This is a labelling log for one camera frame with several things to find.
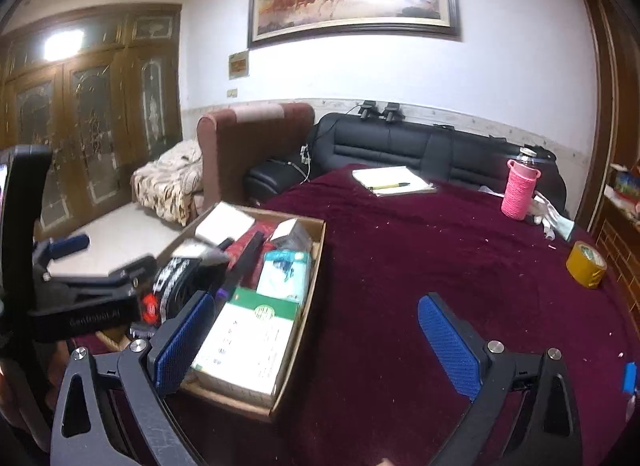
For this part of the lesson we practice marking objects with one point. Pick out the black snack packet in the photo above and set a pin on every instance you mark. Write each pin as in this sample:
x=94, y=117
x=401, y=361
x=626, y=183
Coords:
x=175, y=271

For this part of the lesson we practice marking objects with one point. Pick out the white notepad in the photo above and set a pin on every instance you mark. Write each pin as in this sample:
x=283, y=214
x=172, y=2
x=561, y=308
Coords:
x=390, y=176

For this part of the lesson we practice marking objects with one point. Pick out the black leather sofa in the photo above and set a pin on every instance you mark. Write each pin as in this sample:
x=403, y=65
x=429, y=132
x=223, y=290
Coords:
x=425, y=145

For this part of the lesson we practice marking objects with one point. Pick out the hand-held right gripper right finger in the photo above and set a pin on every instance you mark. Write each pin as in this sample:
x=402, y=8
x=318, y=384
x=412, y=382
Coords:
x=450, y=346

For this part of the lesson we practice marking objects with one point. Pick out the black bag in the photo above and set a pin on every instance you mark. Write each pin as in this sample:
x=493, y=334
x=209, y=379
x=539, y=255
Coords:
x=265, y=178

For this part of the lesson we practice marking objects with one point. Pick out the white green medicine box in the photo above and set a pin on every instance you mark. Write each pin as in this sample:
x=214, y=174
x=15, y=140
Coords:
x=245, y=346

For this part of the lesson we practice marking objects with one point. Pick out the brown armchair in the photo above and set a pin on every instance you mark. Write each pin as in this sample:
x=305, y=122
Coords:
x=250, y=145

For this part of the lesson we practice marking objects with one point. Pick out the wooden glass door wardrobe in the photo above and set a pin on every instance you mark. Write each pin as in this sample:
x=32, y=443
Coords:
x=90, y=120

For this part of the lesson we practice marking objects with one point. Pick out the red packet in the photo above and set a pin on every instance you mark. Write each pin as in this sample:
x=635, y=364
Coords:
x=266, y=258

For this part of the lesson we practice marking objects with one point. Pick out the maroon table cloth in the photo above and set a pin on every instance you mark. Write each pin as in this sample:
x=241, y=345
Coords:
x=400, y=256

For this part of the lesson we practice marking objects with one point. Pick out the small blue plastic item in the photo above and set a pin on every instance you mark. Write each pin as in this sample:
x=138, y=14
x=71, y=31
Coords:
x=630, y=378

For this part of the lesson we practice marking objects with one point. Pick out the patterned beige blanket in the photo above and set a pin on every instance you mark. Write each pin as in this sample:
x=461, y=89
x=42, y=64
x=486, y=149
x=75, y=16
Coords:
x=167, y=180

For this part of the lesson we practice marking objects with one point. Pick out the cardboard box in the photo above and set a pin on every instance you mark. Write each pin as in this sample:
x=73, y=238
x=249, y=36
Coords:
x=303, y=331

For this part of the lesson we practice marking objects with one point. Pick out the small wooden wall frame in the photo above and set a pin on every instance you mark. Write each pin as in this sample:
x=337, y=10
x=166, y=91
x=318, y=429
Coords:
x=238, y=64

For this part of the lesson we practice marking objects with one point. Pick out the wooden display cabinet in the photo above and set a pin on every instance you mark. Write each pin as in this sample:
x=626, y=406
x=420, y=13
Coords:
x=607, y=95

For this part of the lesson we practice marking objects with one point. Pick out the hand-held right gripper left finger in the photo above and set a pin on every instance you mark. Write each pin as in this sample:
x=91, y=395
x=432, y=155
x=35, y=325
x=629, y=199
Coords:
x=185, y=341

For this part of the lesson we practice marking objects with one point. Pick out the small grey box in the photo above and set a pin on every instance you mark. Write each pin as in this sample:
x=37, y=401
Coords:
x=290, y=233

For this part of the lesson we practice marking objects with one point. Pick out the yellow green pen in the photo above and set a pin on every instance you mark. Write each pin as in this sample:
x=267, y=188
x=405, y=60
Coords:
x=390, y=186

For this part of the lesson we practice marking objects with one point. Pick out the yellow tape roll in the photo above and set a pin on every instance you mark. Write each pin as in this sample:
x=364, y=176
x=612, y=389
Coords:
x=585, y=266

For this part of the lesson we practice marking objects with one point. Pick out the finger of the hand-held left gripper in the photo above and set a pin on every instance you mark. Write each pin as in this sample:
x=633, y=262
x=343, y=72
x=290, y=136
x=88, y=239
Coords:
x=135, y=276
x=70, y=246

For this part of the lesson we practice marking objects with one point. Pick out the pale green face mask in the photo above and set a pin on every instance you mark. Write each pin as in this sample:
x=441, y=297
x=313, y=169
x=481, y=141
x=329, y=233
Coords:
x=562, y=230

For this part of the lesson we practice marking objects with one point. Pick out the black marker purple cap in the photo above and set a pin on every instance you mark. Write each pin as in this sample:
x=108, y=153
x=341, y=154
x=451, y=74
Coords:
x=245, y=261

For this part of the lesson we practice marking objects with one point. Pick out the clutter of shelf items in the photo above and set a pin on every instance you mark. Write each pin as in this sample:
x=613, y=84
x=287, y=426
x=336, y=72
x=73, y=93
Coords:
x=625, y=191

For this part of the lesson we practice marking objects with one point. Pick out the teal white packet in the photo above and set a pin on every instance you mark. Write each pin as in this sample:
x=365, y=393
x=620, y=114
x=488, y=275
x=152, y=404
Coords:
x=282, y=276

